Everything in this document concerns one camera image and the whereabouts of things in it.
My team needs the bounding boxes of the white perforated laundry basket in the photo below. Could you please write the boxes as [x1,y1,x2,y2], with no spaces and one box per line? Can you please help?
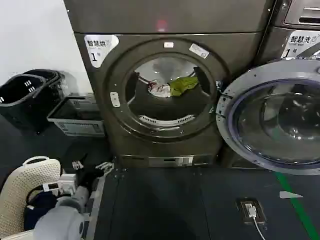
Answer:
[0,155,64,240]

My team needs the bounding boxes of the floor power socket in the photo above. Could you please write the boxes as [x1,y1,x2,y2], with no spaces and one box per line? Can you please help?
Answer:
[235,197,268,224]

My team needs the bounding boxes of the grey washing machine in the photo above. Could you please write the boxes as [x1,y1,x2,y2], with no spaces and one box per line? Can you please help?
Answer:
[256,0,320,169]

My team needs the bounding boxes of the dark blue clothes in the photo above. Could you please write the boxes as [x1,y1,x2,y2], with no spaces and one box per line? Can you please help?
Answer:
[23,191,60,231]

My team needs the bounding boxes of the green garment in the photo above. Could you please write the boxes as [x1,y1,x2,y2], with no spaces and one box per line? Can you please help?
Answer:
[167,75,201,97]

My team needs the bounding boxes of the grey floor tape piece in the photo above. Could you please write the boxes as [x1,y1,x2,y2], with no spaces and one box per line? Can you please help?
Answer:
[279,190,304,200]

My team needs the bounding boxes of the grey dryer with number label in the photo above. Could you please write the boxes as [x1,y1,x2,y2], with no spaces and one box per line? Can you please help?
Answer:
[63,0,276,169]

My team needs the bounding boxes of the white and red garment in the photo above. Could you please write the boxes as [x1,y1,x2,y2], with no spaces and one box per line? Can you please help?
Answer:
[146,79,174,99]

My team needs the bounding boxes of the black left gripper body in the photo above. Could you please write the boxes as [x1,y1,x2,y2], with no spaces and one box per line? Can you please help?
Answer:
[78,169,105,189]

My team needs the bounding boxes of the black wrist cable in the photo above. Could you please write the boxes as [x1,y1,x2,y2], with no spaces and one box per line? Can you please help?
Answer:
[26,183,63,208]

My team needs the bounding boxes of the white plug with cable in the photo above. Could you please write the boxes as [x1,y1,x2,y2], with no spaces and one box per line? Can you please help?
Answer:
[244,202,268,240]

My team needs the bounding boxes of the green floor tape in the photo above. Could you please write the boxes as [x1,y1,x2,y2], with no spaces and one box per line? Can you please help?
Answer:
[274,172,320,240]

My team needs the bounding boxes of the round glass dryer door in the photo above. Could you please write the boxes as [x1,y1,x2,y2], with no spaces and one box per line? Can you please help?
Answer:
[215,58,320,176]

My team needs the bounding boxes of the black plastic basket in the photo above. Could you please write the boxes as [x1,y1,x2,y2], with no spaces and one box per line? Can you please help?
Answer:
[22,68,67,111]
[0,74,51,135]

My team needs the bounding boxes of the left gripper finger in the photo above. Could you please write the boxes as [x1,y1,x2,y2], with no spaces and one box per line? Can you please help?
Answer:
[71,152,89,171]
[95,161,115,177]

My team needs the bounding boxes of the grey plastic crate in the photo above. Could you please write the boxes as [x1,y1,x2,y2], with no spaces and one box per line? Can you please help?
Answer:
[46,93,106,138]

